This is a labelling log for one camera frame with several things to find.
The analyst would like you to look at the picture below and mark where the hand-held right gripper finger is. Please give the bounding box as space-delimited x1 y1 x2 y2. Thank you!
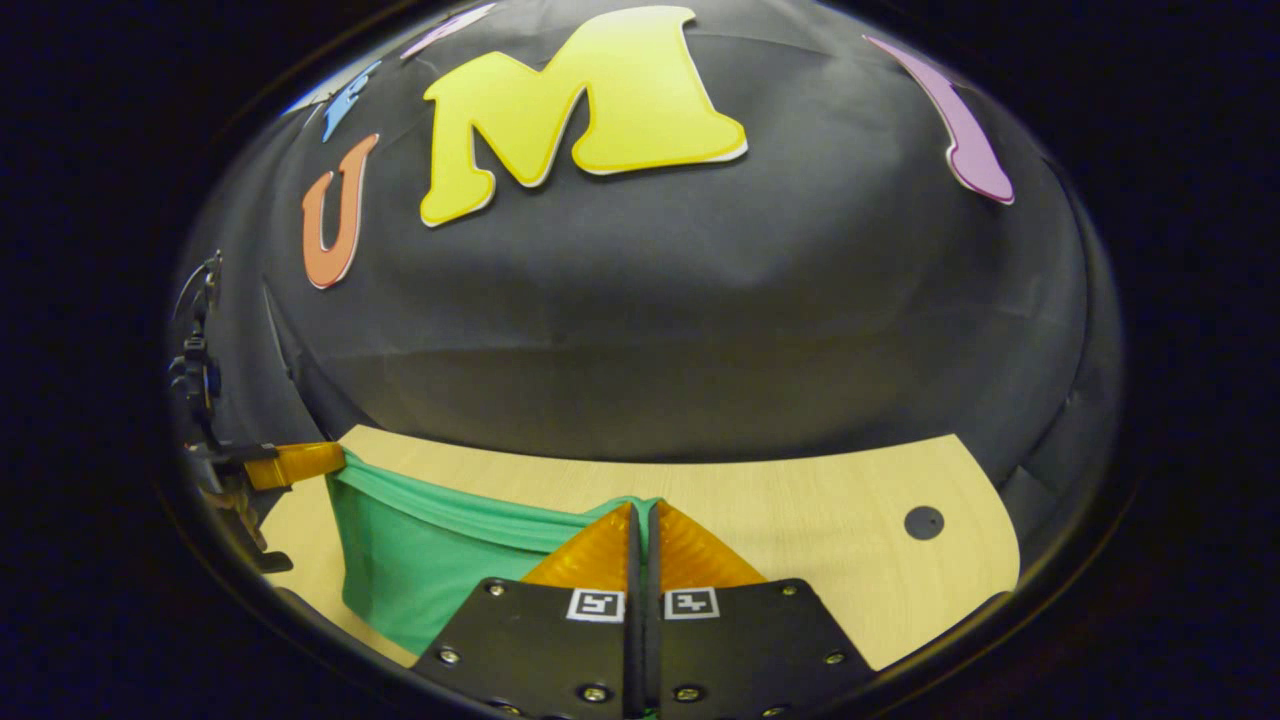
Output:
645 498 876 720
410 500 641 720

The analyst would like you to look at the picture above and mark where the green T-shirt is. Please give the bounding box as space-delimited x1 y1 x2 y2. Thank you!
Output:
327 447 663 656

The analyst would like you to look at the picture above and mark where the black backdrop cloth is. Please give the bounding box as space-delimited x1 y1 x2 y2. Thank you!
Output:
170 0 1126 561

